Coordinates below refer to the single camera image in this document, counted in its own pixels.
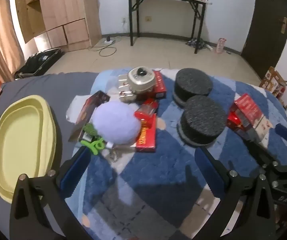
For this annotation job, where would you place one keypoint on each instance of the wall socket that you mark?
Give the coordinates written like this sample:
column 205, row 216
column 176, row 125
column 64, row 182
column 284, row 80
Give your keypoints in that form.
column 148, row 19

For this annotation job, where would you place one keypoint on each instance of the yellow plastic basin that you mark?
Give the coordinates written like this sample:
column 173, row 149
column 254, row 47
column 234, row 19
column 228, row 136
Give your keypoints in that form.
column 21, row 142

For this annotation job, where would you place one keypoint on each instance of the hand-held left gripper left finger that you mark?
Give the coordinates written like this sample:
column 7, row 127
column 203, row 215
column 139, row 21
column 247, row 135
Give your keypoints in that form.
column 73, row 171

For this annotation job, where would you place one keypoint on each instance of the wooden wardrobe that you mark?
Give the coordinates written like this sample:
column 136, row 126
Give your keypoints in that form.
column 63, row 12

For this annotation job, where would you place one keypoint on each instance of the beige curtain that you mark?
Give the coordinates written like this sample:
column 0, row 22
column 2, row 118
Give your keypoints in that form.
column 1, row 37

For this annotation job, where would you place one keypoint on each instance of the pink plastic bag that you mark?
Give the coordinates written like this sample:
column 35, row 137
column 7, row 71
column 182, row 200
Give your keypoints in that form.
column 221, row 45

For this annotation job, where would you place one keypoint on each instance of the dark brown door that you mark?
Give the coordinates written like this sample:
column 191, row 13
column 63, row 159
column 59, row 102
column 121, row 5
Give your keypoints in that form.
column 266, row 25

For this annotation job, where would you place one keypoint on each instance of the dark grey foam cylinder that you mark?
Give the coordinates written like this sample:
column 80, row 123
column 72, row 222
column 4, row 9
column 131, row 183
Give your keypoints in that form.
column 203, row 122
column 193, row 82

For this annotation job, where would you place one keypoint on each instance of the small red cigarette box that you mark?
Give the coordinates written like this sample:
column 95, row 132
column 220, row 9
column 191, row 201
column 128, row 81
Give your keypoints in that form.
column 146, row 110

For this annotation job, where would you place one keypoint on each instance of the printed cardboard box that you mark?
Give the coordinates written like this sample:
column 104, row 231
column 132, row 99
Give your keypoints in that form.
column 273, row 82

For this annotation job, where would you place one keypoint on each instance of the pile of dark clothes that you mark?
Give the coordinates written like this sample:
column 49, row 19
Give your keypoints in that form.
column 196, row 43

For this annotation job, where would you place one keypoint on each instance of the small rounded grey device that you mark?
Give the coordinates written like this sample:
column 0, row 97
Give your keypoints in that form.
column 141, row 80

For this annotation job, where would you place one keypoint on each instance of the white power strip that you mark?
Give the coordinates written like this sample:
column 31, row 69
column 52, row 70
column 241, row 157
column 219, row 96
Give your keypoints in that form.
column 108, row 40

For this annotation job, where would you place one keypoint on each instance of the purple fluffy ball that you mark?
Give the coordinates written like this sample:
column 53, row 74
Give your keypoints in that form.
column 117, row 122

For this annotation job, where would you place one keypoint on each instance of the red box with yellow lettering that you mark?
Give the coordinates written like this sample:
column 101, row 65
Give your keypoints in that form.
column 147, row 137

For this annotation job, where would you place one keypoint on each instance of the red barcode cigarette box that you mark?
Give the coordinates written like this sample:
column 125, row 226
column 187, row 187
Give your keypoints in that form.
column 158, row 87

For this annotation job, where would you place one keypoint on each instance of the red and silver cigarette box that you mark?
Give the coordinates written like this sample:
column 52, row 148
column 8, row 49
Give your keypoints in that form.
column 248, row 115

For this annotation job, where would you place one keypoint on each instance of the dark cigarette box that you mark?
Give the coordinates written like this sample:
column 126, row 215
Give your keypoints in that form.
column 88, row 110

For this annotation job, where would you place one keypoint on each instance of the silver metal object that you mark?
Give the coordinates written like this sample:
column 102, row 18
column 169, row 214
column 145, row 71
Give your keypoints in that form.
column 126, row 95
column 124, row 80

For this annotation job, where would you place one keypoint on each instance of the blue patterned blanket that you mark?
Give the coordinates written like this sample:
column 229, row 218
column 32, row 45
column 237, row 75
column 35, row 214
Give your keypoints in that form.
column 158, row 175

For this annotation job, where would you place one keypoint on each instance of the black suitcase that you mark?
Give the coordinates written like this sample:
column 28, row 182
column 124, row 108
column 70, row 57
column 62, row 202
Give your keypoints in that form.
column 37, row 62

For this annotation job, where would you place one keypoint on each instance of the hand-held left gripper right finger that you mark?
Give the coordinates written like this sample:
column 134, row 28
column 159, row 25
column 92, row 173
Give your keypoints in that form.
column 208, row 171

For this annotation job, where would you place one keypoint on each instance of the white tissue sheet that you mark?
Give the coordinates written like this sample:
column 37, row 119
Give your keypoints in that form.
column 74, row 106

